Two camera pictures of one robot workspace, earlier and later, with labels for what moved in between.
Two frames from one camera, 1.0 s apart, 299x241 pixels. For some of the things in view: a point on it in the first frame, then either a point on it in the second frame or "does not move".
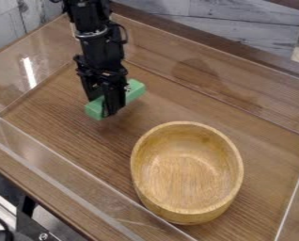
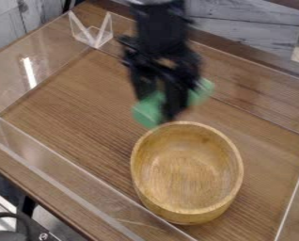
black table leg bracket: (30, 229) does not move
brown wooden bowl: (187, 170) does not move
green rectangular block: (94, 110) -> (147, 109)
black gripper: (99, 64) -> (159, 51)
